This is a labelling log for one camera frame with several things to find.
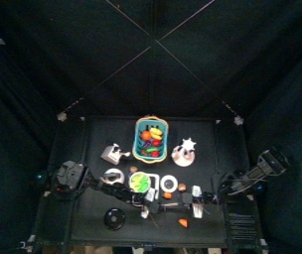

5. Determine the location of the white rectangular tray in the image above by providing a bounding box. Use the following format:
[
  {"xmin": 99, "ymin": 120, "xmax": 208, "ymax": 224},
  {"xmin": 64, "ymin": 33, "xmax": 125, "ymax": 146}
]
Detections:
[{"xmin": 145, "ymin": 173, "xmax": 162, "ymax": 200}]

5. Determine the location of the green toy plate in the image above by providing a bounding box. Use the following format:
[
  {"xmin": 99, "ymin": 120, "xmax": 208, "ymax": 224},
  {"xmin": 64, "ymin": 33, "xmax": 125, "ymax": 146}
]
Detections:
[{"xmin": 129, "ymin": 172, "xmax": 153, "ymax": 194}]

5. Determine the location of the white plate black centre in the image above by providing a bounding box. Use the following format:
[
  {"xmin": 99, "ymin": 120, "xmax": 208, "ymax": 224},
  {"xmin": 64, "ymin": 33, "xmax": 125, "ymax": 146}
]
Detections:
[{"xmin": 160, "ymin": 174, "xmax": 180, "ymax": 193}]

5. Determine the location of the black round lid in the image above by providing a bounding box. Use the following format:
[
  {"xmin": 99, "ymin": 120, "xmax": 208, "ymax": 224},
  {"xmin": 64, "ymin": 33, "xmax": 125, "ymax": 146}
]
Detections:
[{"xmin": 103, "ymin": 207, "xmax": 127, "ymax": 231}]

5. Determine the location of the white toy cup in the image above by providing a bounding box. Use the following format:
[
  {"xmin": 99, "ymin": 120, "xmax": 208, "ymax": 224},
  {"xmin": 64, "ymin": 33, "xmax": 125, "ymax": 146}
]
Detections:
[{"xmin": 102, "ymin": 168, "xmax": 126, "ymax": 186}]

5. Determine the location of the black printed label sheet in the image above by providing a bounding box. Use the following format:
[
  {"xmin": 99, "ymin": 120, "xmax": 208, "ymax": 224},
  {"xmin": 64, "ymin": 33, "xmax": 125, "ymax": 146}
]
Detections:
[{"xmin": 227, "ymin": 203, "xmax": 260, "ymax": 247}]

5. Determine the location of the white star-shaped toy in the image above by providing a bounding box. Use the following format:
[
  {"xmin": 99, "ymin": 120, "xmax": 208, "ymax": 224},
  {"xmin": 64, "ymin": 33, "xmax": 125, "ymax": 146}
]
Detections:
[{"xmin": 172, "ymin": 137, "xmax": 200, "ymax": 168}]

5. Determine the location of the teal basket orange rim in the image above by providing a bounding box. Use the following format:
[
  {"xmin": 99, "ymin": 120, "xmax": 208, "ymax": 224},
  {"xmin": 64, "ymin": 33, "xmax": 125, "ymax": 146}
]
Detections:
[{"xmin": 131, "ymin": 115, "xmax": 170, "ymax": 165}]

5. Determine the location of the yellow toy banana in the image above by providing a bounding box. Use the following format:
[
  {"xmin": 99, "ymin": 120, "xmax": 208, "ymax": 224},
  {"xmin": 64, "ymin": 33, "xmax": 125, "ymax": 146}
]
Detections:
[{"xmin": 149, "ymin": 127, "xmax": 165, "ymax": 141}]

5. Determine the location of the thin pale cord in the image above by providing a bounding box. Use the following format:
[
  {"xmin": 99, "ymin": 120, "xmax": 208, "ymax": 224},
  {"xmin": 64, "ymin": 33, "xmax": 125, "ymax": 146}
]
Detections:
[
  {"xmin": 63, "ymin": 0, "xmax": 217, "ymax": 115},
  {"xmin": 103, "ymin": 0, "xmax": 240, "ymax": 117}
]

